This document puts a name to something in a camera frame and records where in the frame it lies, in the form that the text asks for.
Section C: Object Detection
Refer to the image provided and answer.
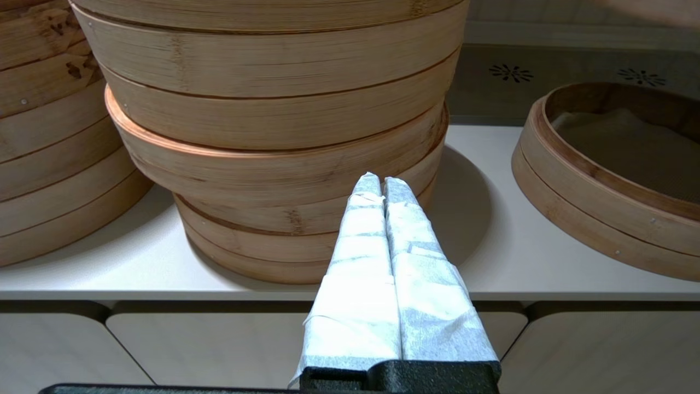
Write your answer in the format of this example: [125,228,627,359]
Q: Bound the white cabinet door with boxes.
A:
[107,312,526,394]
[0,312,154,394]
[499,312,700,394]

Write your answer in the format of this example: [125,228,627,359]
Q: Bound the stainless steel vent panel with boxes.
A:
[446,44,700,127]

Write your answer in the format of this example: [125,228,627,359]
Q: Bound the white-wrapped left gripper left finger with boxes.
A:
[289,172,403,387]

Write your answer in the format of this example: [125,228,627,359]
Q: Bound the dark-spotted bamboo steamer basket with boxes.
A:
[0,0,104,119]

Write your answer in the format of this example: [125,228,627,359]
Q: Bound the large bamboo steamer basket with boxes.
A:
[68,0,471,151]
[174,164,438,285]
[104,85,450,208]
[0,79,154,268]

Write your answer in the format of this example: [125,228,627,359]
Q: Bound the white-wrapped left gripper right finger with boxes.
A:
[384,176,500,363]

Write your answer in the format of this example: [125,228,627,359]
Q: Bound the small bamboo steamer basket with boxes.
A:
[511,82,700,283]

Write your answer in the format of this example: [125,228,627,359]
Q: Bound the small white steamer liner cloth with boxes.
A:
[551,108,700,205]

